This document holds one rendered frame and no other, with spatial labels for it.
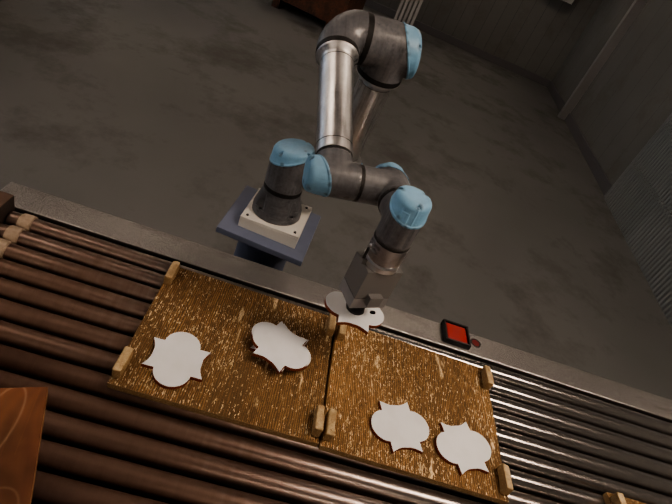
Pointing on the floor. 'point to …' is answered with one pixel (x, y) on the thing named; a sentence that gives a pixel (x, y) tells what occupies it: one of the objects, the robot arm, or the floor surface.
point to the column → (254, 246)
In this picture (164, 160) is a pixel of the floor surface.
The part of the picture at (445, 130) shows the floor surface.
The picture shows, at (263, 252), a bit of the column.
